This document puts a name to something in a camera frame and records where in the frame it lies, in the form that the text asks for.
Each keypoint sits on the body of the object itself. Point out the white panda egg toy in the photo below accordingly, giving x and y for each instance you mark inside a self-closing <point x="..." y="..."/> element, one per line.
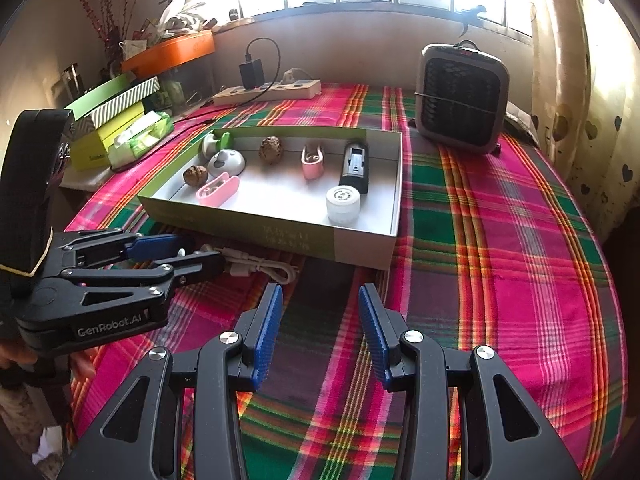
<point x="227" y="160"/>

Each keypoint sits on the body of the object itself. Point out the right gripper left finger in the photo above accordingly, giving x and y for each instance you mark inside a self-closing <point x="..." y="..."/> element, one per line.
<point x="138" y="433"/>

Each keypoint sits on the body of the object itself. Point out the plaid bed cloth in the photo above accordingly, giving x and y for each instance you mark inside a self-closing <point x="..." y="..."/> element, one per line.
<point x="490" y="250"/>

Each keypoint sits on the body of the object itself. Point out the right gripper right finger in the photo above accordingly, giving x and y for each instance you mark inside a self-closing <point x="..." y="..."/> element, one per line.
<point x="504" y="433"/>

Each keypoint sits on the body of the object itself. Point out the red flower branches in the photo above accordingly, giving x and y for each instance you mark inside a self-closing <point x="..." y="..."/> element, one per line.
<point x="110" y="30"/>

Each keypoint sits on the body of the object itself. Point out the pink clip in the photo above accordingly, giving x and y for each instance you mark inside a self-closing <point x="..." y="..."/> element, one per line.
<point x="312" y="161"/>
<point x="218" y="190"/>

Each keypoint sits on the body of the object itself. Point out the black charger adapter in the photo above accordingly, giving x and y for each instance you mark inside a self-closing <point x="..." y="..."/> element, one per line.
<point x="252" y="73"/>

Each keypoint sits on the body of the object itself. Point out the black rectangular device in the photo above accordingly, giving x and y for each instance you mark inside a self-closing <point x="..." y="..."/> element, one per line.
<point x="355" y="168"/>

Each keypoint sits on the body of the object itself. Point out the yellow green box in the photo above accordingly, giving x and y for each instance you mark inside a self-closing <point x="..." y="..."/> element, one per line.
<point x="89" y="149"/>

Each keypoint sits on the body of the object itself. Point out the heart pattern curtain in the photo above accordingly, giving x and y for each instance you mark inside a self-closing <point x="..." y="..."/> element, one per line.
<point x="586" y="99"/>

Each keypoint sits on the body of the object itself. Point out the person left hand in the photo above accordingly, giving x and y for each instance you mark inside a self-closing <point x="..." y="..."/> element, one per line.
<point x="16" y="352"/>

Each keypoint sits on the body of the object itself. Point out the green white cardboard box tray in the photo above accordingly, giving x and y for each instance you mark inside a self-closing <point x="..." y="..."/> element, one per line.
<point x="276" y="207"/>

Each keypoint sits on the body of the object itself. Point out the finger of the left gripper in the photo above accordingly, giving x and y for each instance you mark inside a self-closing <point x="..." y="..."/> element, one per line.
<point x="104" y="247"/>
<point x="164" y="274"/>

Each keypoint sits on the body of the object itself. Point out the orange tray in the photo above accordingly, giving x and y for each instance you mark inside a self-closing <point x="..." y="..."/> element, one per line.
<point x="169" y="54"/>

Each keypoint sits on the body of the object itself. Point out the walnut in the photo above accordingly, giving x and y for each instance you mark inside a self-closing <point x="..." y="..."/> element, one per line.
<point x="195" y="176"/>
<point x="270" y="151"/>

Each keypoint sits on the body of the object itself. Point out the white plug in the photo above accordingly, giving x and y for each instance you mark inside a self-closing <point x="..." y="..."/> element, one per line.
<point x="294" y="75"/>

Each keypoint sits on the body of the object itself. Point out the green tissue pack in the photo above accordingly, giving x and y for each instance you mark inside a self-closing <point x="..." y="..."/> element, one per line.
<point x="139" y="138"/>

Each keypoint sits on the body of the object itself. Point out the white power strip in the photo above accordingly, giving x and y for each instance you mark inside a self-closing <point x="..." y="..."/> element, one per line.
<point x="298" y="90"/>

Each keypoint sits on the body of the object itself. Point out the grey portable heater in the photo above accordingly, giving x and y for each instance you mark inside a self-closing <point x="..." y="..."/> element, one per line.
<point x="461" y="96"/>

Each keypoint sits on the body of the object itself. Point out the green white spool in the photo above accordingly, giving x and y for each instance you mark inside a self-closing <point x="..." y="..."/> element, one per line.
<point x="211" y="145"/>

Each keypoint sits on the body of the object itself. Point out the green striped box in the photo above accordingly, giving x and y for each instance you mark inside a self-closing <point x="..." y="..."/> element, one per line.
<point x="95" y="108"/>

